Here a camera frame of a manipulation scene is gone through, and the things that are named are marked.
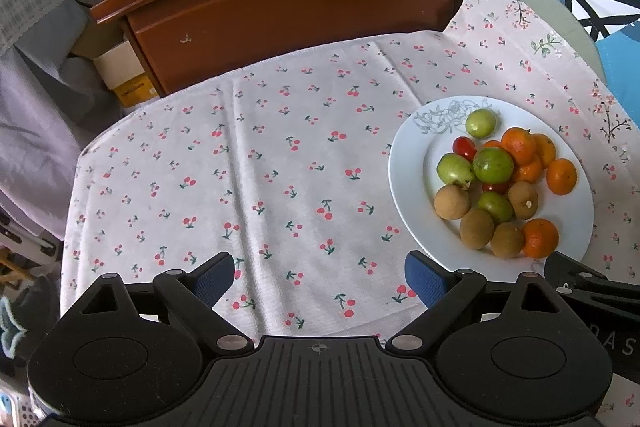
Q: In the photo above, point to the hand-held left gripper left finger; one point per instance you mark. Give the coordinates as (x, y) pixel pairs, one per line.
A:
(213, 279)

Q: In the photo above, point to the large orange mandarin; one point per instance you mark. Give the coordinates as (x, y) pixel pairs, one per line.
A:
(519, 144)

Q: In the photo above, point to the white plate with grey print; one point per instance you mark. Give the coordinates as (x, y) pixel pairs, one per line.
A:
(422, 167)

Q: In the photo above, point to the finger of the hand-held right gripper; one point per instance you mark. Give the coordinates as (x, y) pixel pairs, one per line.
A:
(565, 274)

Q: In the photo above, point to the cherry print tablecloth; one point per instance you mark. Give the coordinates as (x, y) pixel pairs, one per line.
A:
(250, 182)

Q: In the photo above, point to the green jujube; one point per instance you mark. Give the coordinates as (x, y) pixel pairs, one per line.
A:
(493, 165)
(480, 123)
(495, 207)
(455, 169)

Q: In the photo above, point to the brown longan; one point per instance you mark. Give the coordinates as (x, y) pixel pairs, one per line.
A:
(452, 202)
(507, 240)
(523, 199)
(476, 229)

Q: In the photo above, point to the red cherry tomato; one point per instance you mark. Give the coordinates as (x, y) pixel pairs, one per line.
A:
(495, 188)
(464, 148)

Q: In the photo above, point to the small orange mandarin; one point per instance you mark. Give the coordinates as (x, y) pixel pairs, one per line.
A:
(561, 177)
(547, 149)
(491, 144)
(540, 238)
(530, 172)

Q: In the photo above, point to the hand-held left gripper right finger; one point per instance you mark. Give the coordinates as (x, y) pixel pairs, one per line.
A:
(422, 279)

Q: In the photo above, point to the lilac cloth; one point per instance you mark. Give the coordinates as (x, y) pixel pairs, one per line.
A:
(40, 122)

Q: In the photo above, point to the brown wooden cabinet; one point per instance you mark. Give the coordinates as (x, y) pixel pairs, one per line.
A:
(300, 7)

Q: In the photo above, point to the grey cloth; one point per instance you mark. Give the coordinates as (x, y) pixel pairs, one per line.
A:
(60, 37)

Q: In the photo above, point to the open brown cardboard box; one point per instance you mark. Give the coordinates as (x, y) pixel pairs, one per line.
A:
(120, 62)

